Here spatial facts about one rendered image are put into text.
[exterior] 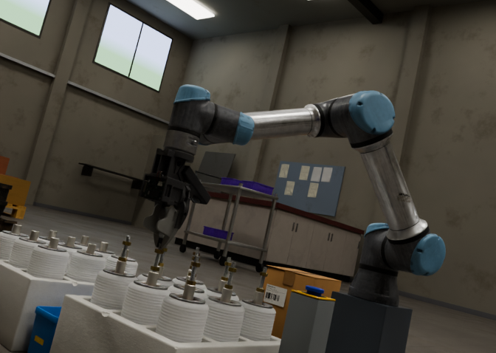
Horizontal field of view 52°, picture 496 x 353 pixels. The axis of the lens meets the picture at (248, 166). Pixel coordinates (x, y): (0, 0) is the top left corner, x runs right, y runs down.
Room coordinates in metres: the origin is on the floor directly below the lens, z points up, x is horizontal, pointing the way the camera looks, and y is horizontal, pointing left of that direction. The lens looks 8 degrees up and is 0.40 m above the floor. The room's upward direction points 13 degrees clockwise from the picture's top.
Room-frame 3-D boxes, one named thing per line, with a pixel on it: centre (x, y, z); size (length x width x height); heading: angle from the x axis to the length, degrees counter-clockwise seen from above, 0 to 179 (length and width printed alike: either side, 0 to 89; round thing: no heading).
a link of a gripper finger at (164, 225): (1.12, 0.15, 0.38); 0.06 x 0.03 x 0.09; 144
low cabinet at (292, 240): (9.03, -0.66, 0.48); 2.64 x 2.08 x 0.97; 137
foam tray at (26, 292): (1.59, 0.48, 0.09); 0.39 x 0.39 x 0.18; 47
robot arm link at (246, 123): (1.19, 0.07, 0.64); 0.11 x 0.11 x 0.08; 25
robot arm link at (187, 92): (1.14, 0.15, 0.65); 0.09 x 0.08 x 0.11; 115
